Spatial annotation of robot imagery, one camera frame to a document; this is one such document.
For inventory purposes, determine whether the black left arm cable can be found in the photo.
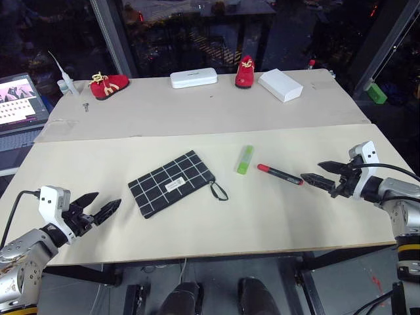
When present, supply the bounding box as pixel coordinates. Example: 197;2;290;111
0;190;41;249

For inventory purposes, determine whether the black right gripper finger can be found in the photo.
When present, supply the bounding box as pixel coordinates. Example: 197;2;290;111
300;173;339;194
317;160;345;175

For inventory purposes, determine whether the black table frame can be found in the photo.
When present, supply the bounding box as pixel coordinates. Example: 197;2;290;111
42;244;400;315

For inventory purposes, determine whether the red-capped black marker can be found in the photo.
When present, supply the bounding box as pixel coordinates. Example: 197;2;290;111
257;163;305;186

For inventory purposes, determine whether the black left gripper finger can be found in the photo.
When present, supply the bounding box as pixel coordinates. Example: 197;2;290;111
91;198;123;226
72;192;100;209

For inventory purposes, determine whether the black grid pencil pouch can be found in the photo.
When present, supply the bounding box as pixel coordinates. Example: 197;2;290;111
127;150;229;221

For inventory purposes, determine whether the laptop computer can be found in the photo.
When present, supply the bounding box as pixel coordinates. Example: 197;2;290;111
0;72;51;177

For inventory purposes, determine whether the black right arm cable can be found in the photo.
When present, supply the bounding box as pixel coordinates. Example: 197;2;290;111
349;163;420;183

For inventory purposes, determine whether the red shoe with yellow laces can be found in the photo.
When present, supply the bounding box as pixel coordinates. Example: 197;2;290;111
234;55;256;89

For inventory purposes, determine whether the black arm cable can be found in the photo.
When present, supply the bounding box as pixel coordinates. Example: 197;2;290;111
0;190;41;249
349;163;420;183

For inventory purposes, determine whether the green glue stick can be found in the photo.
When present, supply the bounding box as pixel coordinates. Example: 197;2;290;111
235;144;255;175

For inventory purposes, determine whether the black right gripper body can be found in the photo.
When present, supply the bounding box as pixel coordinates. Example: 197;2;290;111
328;158;362;199

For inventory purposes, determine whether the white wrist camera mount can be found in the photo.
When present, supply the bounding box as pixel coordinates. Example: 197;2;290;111
347;140;381;201
37;185;77;245

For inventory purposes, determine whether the dark rounded robot foot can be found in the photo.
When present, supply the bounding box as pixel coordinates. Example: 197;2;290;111
157;281;201;315
238;277;282;315

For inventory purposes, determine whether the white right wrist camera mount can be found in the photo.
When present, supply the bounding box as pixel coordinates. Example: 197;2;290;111
347;140;381;201

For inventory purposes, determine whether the green block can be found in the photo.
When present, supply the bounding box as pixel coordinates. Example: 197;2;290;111
367;82;388;105

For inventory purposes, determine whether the white rectangular box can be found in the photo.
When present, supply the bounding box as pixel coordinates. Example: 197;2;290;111
257;68;304;104

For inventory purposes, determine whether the red shoe with side logo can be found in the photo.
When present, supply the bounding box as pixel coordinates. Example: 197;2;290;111
89;72;131;101

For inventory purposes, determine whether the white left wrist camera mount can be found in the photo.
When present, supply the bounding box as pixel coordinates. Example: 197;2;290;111
37;185;77;245

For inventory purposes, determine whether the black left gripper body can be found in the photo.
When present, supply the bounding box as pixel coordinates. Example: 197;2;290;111
60;202;98;238

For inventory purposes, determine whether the white glasses case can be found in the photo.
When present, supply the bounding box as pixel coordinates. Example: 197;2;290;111
169;67;218;89

